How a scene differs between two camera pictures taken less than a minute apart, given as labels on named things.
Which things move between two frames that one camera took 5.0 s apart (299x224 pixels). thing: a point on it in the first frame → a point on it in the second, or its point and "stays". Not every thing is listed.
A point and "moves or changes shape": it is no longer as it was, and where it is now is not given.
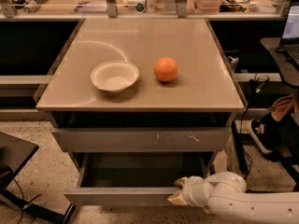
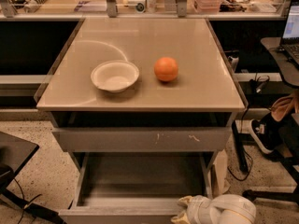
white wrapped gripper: [189, 190] → [193, 209]
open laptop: [290, 43] stays
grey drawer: [133, 178] moves or changes shape
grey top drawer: [143, 139] stays
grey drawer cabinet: [142, 103] stays
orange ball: [165, 69] stays
